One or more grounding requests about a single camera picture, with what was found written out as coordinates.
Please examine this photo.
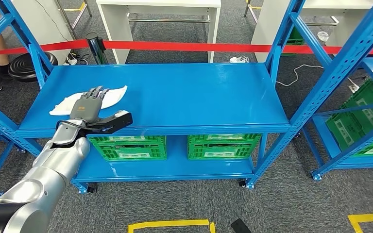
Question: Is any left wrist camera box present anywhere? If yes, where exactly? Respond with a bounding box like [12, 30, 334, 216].
[83, 110, 134, 135]

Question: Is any white power adapter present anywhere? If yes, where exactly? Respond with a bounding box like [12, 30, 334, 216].
[229, 55, 250, 64]

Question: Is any white table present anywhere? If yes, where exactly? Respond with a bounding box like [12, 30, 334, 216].
[13, 0, 74, 65]
[96, 0, 221, 64]
[251, 0, 373, 63]

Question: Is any metal tube frame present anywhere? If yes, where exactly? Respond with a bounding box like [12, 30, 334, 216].
[53, 0, 92, 31]

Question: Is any black stanchion post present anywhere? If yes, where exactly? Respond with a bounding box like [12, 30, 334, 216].
[85, 32, 109, 65]

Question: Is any red barrier belt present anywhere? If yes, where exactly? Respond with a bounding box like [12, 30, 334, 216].
[0, 39, 373, 57]

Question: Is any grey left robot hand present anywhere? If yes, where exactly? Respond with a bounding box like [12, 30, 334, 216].
[69, 85, 119, 125]

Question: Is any white floor cable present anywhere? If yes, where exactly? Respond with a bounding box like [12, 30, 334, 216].
[276, 64, 359, 92]

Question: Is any black round stanchion base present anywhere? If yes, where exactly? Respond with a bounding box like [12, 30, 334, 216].
[8, 52, 58, 83]

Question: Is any yellow floor tape square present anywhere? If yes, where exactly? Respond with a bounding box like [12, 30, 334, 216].
[347, 212, 373, 233]
[128, 219, 216, 233]

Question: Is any white curved plastic part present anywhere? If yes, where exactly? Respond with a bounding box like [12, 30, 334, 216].
[49, 85, 128, 117]

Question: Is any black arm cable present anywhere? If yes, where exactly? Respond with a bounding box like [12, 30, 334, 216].
[57, 119, 107, 133]

